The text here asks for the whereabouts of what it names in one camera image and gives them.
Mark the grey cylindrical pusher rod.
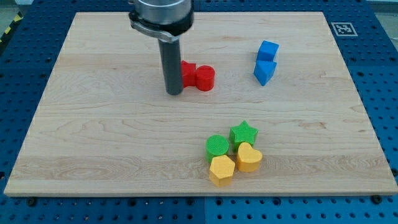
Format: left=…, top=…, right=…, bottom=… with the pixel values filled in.
left=159, top=40, right=183, bottom=95

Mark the red star block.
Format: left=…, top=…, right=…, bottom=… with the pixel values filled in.
left=181, top=60, right=197, bottom=88

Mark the red cylinder block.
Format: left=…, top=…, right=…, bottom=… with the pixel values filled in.
left=195, top=65, right=215, bottom=91

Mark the blue triangle block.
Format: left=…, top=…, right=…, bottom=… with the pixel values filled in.
left=254, top=60, right=277, bottom=86

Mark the blue cube block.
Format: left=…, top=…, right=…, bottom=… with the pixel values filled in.
left=256, top=40, right=279, bottom=61

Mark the green cylinder block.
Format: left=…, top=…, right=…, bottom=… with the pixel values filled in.
left=205, top=135, right=229, bottom=163

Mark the green star block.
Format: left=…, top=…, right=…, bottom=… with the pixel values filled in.
left=229, top=120, right=259, bottom=152

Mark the yellow hexagon block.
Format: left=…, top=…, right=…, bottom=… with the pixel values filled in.
left=209, top=155, right=235, bottom=187

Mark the wooden board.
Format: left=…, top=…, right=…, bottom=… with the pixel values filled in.
left=4, top=12, right=397, bottom=197

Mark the yellow heart block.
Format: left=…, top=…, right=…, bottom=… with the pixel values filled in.
left=237, top=142, right=263, bottom=172

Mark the white fiducial marker tag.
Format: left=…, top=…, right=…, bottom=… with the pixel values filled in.
left=331, top=22, right=358, bottom=37

